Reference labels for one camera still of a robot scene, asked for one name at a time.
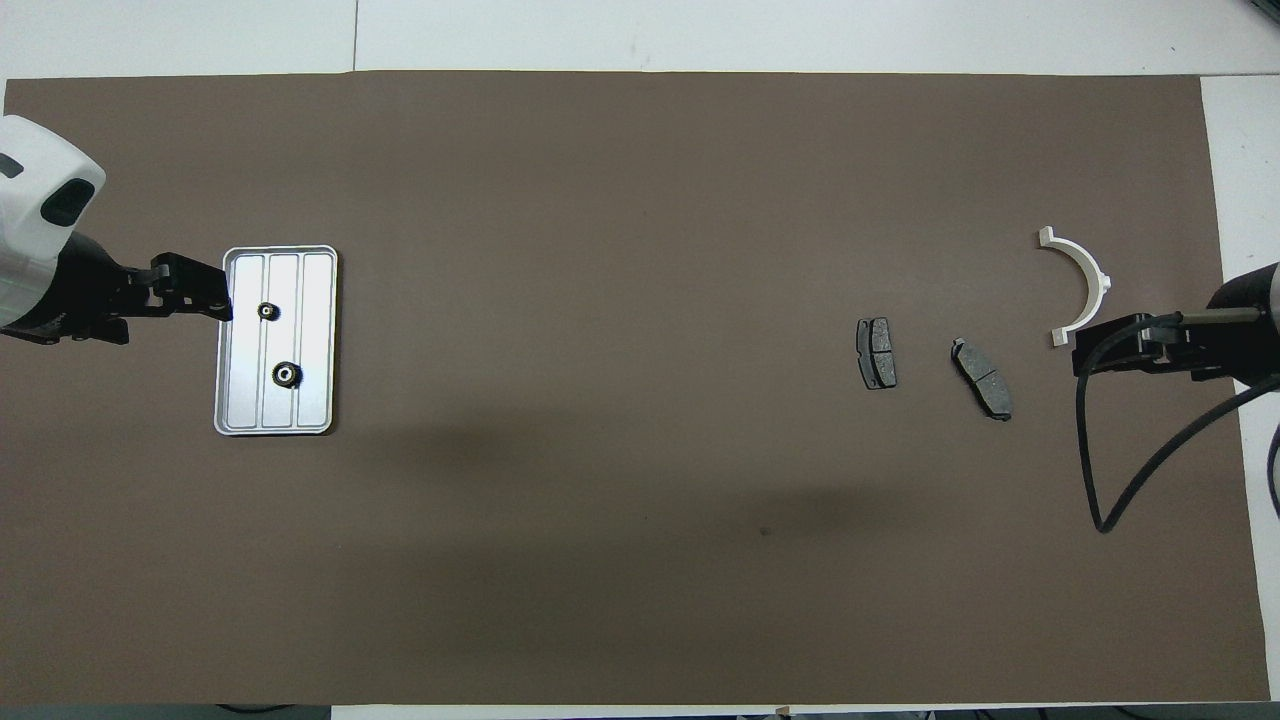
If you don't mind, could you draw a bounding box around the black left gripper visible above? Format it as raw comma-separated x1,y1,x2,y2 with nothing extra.
0,235,233,346

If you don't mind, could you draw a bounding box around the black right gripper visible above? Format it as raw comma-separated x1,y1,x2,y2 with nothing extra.
1072,265,1276,386

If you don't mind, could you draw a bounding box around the silver metal tray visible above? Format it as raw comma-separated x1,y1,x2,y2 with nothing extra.
213,245,339,436

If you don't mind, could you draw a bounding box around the curved dark grey brake pad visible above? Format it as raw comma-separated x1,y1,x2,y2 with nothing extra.
950,338,1014,422

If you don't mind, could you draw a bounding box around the rectangular dark grey brake pad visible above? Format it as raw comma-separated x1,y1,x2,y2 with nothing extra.
857,317,898,391

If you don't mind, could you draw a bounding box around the brown table mat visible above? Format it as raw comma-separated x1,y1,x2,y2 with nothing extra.
0,70,1271,706

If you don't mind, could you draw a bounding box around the white semicircular plastic bracket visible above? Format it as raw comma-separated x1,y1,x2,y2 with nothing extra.
1037,227,1113,349

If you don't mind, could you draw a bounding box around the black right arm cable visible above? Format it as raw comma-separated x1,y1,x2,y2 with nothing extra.
1072,310,1280,534

